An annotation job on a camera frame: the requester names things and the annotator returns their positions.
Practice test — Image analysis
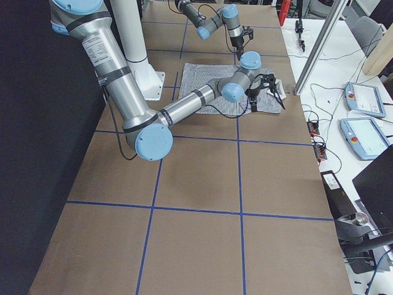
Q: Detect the blue teach pendant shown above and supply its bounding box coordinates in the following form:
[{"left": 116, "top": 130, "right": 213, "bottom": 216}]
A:
[
  {"left": 339, "top": 117, "right": 391, "bottom": 160},
  {"left": 344, "top": 82, "right": 386, "bottom": 119}
]

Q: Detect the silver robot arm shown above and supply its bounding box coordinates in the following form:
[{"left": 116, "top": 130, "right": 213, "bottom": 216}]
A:
[
  {"left": 175, "top": 1, "right": 247, "bottom": 60},
  {"left": 50, "top": 1, "right": 262, "bottom": 161}
]

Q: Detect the aluminium frame post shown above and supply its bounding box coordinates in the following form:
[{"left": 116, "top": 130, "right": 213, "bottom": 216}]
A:
[{"left": 294, "top": 0, "right": 347, "bottom": 96}]

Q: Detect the navy white striped polo shirt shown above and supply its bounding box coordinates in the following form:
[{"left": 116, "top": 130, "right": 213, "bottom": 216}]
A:
[{"left": 178, "top": 63, "right": 288, "bottom": 115}]

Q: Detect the silver metal cup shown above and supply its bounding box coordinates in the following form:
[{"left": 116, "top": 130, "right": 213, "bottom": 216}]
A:
[{"left": 352, "top": 211, "right": 369, "bottom": 226}]

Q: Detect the black tripod selfie stick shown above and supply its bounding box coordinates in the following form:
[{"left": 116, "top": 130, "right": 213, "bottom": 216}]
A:
[{"left": 295, "top": 0, "right": 305, "bottom": 52}]

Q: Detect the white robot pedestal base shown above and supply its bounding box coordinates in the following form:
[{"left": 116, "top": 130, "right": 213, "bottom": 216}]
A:
[{"left": 110, "top": 0, "right": 165, "bottom": 101}]

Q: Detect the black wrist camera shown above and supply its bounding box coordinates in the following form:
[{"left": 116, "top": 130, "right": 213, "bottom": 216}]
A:
[
  {"left": 242, "top": 26, "right": 254, "bottom": 40},
  {"left": 260, "top": 74, "right": 276, "bottom": 94}
]

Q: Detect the lower blue teach pendant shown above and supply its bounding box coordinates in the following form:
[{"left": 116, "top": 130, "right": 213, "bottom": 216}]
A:
[{"left": 339, "top": 117, "right": 391, "bottom": 160}]

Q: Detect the black monitor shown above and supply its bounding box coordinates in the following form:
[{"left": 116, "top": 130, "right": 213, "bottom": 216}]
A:
[{"left": 352, "top": 146, "right": 392, "bottom": 234}]

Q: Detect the black cable on table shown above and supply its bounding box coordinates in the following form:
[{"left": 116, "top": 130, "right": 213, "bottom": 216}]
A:
[{"left": 302, "top": 82, "right": 343, "bottom": 173}]

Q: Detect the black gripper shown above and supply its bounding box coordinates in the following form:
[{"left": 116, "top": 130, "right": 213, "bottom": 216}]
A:
[
  {"left": 230, "top": 35, "right": 244, "bottom": 60},
  {"left": 247, "top": 80, "right": 263, "bottom": 112}
]

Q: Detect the upper blue teach pendant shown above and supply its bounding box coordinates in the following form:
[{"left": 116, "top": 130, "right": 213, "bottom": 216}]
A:
[{"left": 344, "top": 82, "right": 386, "bottom": 119}]

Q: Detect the black orange power strip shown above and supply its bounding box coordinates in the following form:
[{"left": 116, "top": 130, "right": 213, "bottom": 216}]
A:
[{"left": 306, "top": 120, "right": 327, "bottom": 163}]

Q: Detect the black computer box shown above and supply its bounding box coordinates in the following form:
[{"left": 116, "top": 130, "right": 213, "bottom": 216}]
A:
[{"left": 321, "top": 170, "right": 357, "bottom": 219}]

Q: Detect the grey office chair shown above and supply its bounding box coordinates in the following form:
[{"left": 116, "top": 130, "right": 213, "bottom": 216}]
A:
[{"left": 351, "top": 16, "right": 387, "bottom": 57}]

